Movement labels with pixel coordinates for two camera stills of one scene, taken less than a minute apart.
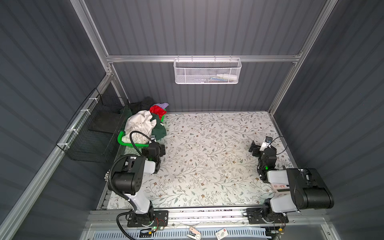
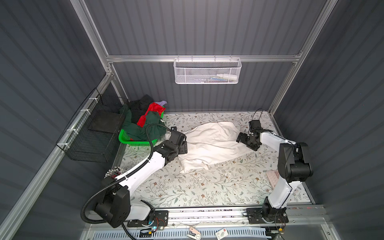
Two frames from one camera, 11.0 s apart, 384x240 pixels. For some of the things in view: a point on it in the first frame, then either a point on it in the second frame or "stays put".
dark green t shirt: [159, 131] stays put
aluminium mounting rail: [310, 217] stays put
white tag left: [194, 233] stays put
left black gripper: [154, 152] → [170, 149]
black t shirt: [145, 104] stays put
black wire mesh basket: [93, 134] stays put
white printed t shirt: [140, 122] → [210, 143]
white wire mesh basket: [207, 71] stays put
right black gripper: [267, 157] → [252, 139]
